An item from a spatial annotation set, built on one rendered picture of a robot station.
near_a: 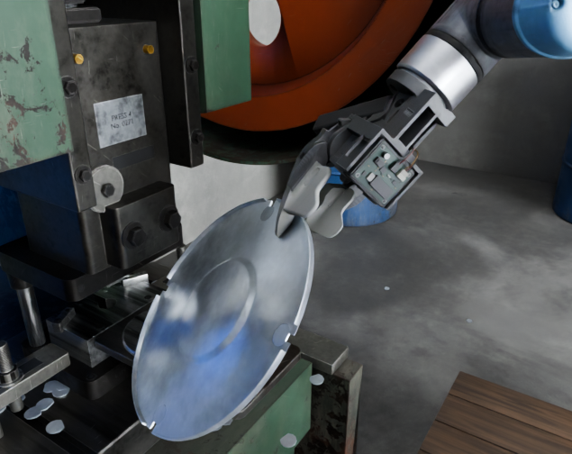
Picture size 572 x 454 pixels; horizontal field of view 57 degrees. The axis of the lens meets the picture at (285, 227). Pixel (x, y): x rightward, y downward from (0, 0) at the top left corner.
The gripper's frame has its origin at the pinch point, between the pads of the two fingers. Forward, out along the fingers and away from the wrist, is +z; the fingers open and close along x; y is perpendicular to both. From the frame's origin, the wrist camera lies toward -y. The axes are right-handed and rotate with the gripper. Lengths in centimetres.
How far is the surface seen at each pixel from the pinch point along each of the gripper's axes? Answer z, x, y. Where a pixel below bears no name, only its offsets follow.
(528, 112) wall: -133, 207, -223
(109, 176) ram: 9.5, -15.7, -10.9
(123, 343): 26.3, -0.7, -9.7
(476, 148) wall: -100, 215, -246
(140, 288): 24.3, 1.8, -23.6
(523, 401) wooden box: -1, 88, -20
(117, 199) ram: 11.3, -13.1, -11.3
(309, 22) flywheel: -24.2, -2.3, -33.7
